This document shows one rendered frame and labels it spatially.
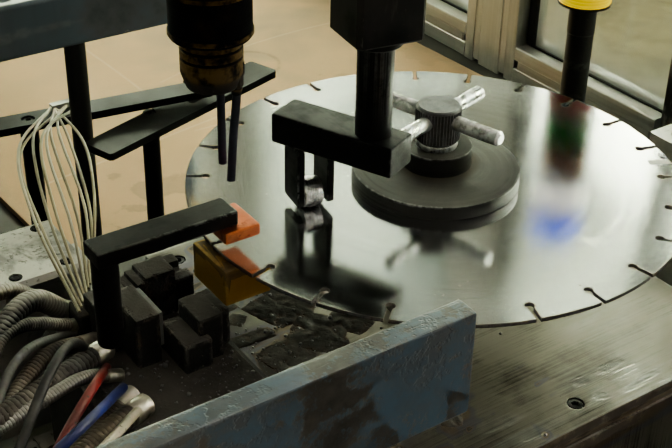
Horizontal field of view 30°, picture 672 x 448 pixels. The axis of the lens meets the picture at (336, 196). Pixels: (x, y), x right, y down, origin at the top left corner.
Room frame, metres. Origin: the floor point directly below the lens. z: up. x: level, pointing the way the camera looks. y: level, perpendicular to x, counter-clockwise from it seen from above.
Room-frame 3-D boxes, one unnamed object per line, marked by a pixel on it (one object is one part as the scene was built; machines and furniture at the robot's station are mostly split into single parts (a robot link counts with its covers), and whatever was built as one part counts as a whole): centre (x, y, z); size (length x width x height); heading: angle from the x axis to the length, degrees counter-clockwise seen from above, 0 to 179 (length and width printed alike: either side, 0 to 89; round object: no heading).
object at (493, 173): (0.72, -0.07, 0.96); 0.11 x 0.11 x 0.03
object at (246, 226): (0.61, 0.09, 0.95); 0.10 x 0.03 x 0.07; 125
